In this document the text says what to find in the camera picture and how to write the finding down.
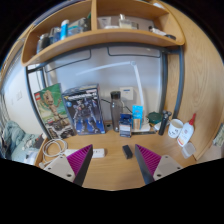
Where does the light blue card pack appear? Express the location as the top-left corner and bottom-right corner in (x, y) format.
(131, 105), (144, 131)

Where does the black charger block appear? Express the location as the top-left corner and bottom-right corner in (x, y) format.
(122, 144), (134, 160)

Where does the white power strip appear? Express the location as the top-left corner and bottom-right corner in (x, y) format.
(63, 148), (106, 159)

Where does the dark metal desk frame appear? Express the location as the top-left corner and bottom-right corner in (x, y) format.
(24, 44), (184, 139)

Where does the white wall switch plate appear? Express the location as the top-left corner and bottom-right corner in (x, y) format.
(14, 90), (24, 101)

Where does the wooden shelf unit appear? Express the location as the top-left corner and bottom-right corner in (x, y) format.
(20, 0), (186, 68)

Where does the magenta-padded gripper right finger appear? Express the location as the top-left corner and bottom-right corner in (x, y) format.
(134, 144), (184, 186)

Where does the black electric shaver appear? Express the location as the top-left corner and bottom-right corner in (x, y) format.
(157, 110), (173, 136)

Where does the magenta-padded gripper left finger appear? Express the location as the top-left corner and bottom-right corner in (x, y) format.
(43, 144), (94, 187)

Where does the small blue box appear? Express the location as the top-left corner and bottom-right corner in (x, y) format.
(118, 113), (133, 138)

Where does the clear bottle with dark cap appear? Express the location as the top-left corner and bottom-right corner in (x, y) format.
(110, 90), (124, 133)

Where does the white pump bottle red top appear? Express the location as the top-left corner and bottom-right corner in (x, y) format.
(176, 112), (197, 148)

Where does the white coiled cable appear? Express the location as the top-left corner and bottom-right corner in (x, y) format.
(38, 138), (69, 169)

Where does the teal bedding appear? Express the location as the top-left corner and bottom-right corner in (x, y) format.
(0, 120), (46, 164)

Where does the green tree figure toy box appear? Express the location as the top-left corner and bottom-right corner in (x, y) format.
(33, 83), (76, 140)

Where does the white mug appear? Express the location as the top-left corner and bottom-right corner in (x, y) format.
(167, 118), (184, 139)

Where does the white desk lamp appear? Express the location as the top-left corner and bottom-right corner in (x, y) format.
(76, 60), (151, 133)

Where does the white wall socket panel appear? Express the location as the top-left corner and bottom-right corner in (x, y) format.
(119, 86), (135, 101)

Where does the blue robot model kit box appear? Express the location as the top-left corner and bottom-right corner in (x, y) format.
(61, 83), (107, 136)

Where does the clear plastic container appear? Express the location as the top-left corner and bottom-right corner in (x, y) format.
(181, 141), (197, 159)

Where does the green patterned curtain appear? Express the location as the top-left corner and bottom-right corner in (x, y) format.
(213, 123), (224, 148)

